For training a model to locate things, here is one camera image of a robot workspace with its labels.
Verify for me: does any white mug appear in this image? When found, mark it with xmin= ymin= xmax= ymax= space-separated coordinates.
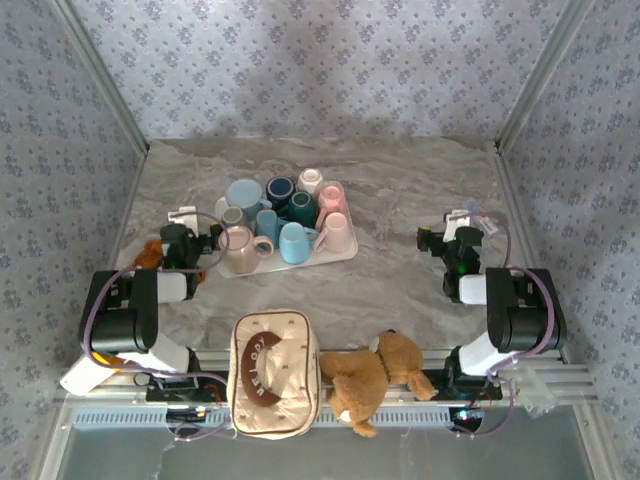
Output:
xmin=297 ymin=168 xmax=324 ymax=197

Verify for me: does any small brown plush toy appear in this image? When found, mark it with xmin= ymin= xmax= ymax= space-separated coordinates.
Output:
xmin=131 ymin=238 xmax=209 ymax=286

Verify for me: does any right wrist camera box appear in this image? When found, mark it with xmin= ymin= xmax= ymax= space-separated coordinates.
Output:
xmin=444 ymin=209 xmax=469 ymax=242

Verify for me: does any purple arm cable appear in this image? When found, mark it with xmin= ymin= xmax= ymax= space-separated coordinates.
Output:
xmin=81 ymin=210 xmax=236 ymax=444
xmin=447 ymin=209 xmax=569 ymax=440

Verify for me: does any beige quilted tissue box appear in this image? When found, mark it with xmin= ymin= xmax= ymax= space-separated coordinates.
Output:
xmin=225 ymin=308 xmax=323 ymax=441

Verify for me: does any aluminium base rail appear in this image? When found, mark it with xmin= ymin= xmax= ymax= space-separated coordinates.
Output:
xmin=62 ymin=344 xmax=600 ymax=405

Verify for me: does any white plastic tray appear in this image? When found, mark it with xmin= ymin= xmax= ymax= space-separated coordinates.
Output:
xmin=214 ymin=182 xmax=360 ymax=280

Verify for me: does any large beige pink mug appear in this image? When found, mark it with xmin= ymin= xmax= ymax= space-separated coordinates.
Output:
xmin=217 ymin=224 xmax=276 ymax=276

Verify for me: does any brown teddy bear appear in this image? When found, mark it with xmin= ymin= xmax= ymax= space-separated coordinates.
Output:
xmin=318 ymin=328 xmax=440 ymax=439

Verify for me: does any grey slotted cable duct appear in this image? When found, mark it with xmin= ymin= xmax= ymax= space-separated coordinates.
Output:
xmin=69 ymin=405 xmax=481 ymax=431

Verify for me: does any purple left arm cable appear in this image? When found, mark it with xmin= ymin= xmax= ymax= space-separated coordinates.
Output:
xmin=81 ymin=210 xmax=236 ymax=444

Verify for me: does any dark green mug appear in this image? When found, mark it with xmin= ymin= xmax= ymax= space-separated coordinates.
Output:
xmin=287 ymin=191 xmax=321 ymax=230

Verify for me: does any aluminium frame post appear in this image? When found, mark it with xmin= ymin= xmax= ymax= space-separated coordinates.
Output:
xmin=493 ymin=0 xmax=599 ymax=154
xmin=49 ymin=0 xmax=151 ymax=156

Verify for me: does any small pen-like object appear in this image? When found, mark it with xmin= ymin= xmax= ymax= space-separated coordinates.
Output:
xmin=462 ymin=198 xmax=501 ymax=236

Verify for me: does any teal blue textured mug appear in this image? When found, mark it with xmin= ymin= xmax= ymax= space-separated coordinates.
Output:
xmin=254 ymin=208 xmax=289 ymax=246

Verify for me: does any clear plastic bag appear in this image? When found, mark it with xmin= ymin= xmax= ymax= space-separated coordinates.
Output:
xmin=504 ymin=362 xmax=557 ymax=419

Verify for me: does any large light blue mug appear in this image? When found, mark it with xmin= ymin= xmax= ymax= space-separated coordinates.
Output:
xmin=224 ymin=178 xmax=274 ymax=216

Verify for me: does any navy blue mug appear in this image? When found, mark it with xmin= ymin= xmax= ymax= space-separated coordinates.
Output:
xmin=264 ymin=175 xmax=296 ymax=211

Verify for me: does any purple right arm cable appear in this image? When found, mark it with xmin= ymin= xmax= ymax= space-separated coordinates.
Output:
xmin=447 ymin=209 xmax=569 ymax=440

